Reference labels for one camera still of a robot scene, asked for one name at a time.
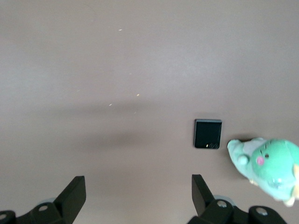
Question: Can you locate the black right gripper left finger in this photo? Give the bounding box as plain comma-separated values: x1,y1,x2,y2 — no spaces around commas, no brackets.
0,176,86,224

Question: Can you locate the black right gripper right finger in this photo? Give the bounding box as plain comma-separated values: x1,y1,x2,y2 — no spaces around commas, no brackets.
189,174,289,224

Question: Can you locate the black flip phone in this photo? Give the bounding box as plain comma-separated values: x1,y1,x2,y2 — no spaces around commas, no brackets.
193,119,222,150

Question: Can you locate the green dinosaur plush toy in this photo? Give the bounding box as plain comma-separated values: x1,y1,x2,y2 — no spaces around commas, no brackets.
227,137,299,206

